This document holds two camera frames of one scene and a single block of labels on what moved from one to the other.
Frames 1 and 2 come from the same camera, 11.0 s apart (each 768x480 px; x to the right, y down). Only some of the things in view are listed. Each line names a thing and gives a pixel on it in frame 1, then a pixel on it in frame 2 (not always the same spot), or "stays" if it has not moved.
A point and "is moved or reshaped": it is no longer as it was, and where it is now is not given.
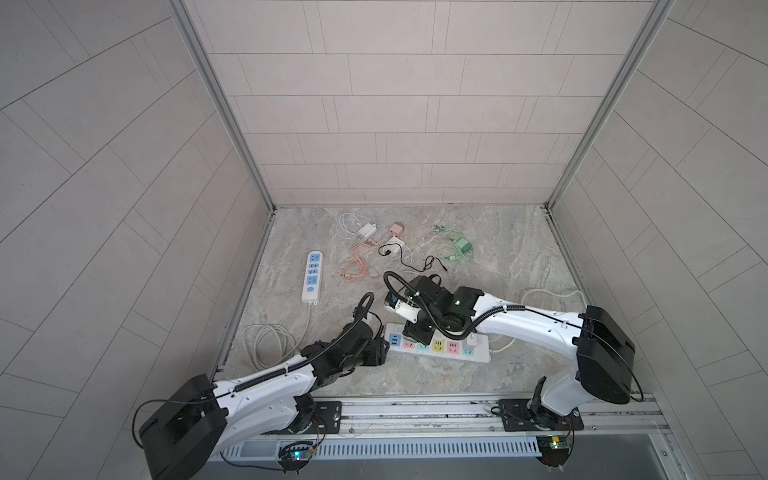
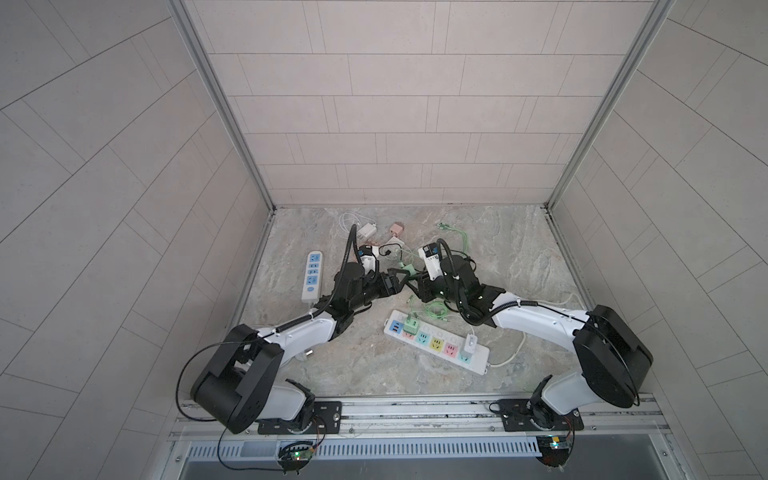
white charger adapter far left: x=367 y=229 stays
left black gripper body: x=368 y=355 → x=368 y=292
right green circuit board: x=554 y=450 stays
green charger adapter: x=464 y=245 is moved or reshaped
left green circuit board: x=292 y=458 stays
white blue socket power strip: x=312 y=278 stays
